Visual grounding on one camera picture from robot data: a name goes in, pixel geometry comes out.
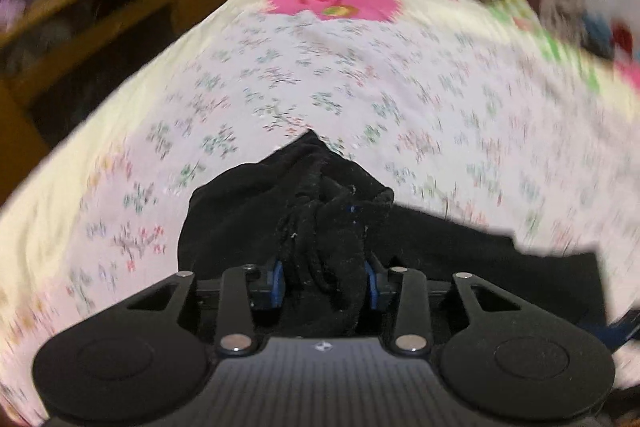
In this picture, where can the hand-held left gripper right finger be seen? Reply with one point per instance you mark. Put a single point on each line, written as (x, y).
(372, 289)

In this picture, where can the green checked cloth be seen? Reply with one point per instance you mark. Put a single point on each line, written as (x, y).
(515, 4)

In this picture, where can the red cloth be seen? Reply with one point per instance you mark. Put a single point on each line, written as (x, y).
(622, 39)

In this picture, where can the white floral bed sheet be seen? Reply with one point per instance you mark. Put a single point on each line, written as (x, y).
(350, 72)

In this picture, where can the black pants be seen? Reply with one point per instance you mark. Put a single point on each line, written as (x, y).
(240, 217)

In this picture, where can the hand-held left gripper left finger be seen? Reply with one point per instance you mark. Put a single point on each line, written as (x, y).
(272, 287)

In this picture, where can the purple cloth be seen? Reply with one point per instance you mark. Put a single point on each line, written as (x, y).
(10, 7)

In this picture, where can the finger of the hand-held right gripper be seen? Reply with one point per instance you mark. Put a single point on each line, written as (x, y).
(622, 329)

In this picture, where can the blue cloth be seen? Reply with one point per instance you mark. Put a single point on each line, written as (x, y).
(597, 29)

